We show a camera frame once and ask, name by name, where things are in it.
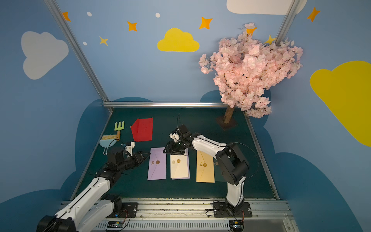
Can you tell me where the red envelope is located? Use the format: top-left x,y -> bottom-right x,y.
130,118 -> 154,142

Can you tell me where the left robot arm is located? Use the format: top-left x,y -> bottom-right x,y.
36,150 -> 150,232

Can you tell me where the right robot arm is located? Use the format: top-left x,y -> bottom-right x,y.
163,124 -> 250,213

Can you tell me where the tan kraft envelope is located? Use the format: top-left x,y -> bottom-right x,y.
196,151 -> 215,183

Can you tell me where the dark green envelope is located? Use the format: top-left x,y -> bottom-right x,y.
213,159 -> 227,182

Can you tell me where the blue toy brush dustpan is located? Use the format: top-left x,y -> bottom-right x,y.
99,134 -> 119,155

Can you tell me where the green toy rake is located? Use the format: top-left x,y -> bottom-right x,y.
114,121 -> 125,140

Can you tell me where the left controller board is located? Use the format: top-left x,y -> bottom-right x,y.
106,220 -> 125,231

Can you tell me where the controller board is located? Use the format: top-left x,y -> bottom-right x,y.
229,220 -> 243,232
106,220 -> 125,231

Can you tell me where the right controller board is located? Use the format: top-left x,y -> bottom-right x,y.
229,220 -> 243,232

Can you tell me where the pink blossom artificial tree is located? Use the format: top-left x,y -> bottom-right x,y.
199,23 -> 303,128

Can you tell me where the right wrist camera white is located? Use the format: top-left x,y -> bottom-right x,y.
170,132 -> 180,143

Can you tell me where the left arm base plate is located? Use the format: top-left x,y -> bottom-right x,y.
108,203 -> 138,218

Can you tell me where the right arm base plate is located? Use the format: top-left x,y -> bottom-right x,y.
212,201 -> 253,218

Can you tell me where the aluminium front rail base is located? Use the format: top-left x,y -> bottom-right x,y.
91,198 -> 299,232

